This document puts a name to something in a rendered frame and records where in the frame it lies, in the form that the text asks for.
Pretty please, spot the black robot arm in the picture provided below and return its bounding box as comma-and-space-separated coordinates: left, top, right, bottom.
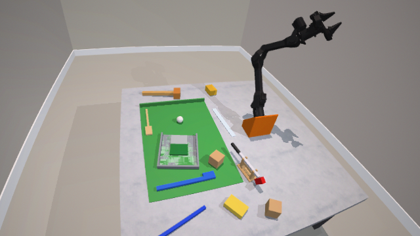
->
251, 13, 323, 117

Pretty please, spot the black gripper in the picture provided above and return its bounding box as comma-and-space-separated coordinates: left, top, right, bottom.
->
308, 11, 342, 41

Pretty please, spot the green flat mat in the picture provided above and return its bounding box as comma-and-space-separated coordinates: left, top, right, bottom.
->
140, 102, 243, 203

